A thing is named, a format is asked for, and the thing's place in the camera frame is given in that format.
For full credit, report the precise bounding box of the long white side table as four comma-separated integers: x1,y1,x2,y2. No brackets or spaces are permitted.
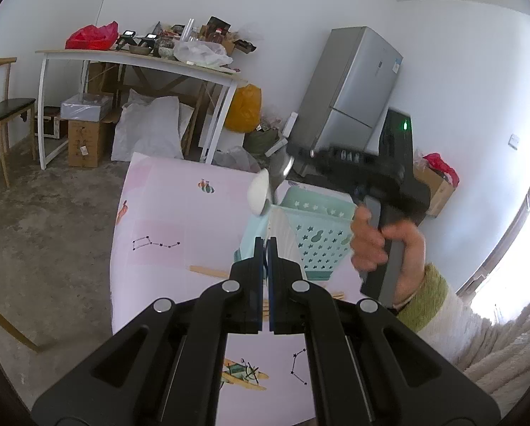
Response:
35,49,248,170

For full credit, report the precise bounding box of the wooden chair with dark seat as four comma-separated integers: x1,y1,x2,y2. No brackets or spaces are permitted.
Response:
0,293,41,353
0,57,37,188

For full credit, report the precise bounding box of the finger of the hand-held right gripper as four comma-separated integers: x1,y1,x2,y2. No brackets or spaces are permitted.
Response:
287,142,337,175

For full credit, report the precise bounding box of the teal star-cut utensil holder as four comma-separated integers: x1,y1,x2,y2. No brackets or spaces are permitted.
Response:
234,186,356,281

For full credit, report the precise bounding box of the grey wrapped pack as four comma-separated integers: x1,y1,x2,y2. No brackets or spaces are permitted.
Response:
61,93,115,121

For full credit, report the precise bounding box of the red plastic bag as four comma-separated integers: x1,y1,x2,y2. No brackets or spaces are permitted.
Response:
65,21,119,50
424,153,460,187

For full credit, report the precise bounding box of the person's right forearm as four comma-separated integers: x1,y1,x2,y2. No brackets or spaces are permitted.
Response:
395,263,505,365

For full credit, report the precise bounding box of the person's right hand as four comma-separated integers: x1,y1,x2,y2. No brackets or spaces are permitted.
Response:
350,206,426,305

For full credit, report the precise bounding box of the white plastic bag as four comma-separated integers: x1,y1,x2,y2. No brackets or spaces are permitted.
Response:
174,40,234,68

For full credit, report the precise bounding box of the bundle of wooden chopsticks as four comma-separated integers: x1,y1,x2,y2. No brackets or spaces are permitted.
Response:
189,265,345,307

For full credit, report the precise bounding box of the small cardboard box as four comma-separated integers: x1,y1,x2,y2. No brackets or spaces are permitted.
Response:
67,118,111,168

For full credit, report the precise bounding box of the dark brown box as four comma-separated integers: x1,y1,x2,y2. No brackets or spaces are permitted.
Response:
205,16,230,43

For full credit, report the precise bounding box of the white fleece garment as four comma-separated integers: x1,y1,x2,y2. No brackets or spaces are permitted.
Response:
462,286,530,413

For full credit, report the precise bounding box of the yellow plastic bag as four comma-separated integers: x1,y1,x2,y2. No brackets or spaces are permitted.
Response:
225,83,262,133

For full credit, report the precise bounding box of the clear plastic bag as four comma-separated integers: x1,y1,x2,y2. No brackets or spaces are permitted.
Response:
214,146,262,174

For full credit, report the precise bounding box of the dark green bag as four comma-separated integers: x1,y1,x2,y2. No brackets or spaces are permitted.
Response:
242,128,289,157

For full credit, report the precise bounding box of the grey metal spoon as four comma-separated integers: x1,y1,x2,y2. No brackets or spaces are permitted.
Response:
267,153,296,207

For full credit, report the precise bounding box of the pink printed tablecloth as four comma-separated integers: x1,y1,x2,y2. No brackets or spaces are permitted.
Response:
109,151,367,426

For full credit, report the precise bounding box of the large open cardboard box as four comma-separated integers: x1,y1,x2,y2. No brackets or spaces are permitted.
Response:
413,166,456,217

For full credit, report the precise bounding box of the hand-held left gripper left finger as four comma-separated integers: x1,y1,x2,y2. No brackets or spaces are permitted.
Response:
31,236,266,426

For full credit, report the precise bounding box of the silver refrigerator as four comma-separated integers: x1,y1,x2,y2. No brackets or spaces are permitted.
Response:
291,27,404,178

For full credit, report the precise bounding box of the white woven sack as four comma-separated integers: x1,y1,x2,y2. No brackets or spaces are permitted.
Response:
111,89,195,163

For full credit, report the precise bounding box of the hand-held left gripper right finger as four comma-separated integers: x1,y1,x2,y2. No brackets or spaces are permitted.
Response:
267,236,501,426

